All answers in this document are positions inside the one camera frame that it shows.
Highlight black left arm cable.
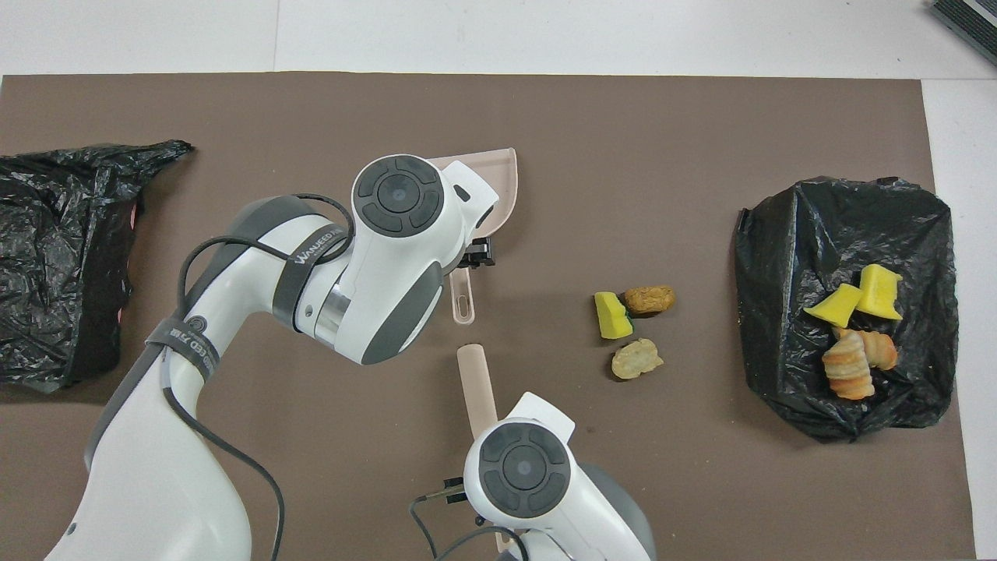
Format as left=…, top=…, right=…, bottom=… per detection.
left=160, top=193, right=357, bottom=561

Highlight dark grey ribbed device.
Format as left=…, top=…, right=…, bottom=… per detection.
left=928, top=0, right=997, bottom=67

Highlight black bag over pink bin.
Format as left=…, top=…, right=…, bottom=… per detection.
left=0, top=139, right=196, bottom=393

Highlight beige plastic dustpan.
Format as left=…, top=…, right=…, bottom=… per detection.
left=427, top=148, right=518, bottom=326

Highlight striped croissant piece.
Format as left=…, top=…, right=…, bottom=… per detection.
left=822, top=331, right=875, bottom=400
left=837, top=327, right=898, bottom=371

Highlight large brown table mat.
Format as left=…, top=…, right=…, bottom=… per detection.
left=0, top=72, right=978, bottom=561

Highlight pale bread piece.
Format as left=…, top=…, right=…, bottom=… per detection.
left=611, top=337, right=665, bottom=381

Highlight yellow sponge piece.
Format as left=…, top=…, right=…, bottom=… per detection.
left=855, top=264, right=904, bottom=321
left=803, top=284, right=864, bottom=328

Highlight beige hand brush black bristles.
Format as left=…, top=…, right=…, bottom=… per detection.
left=456, top=344, right=515, bottom=554

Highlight yellow sponge with green layer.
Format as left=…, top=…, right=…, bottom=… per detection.
left=594, top=291, right=635, bottom=340

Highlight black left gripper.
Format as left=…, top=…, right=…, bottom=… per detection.
left=461, top=238, right=497, bottom=270

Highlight brown bread bun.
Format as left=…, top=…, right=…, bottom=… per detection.
left=624, top=284, right=677, bottom=316

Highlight black bag covered bin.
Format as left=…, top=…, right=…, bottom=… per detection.
left=735, top=176, right=960, bottom=443

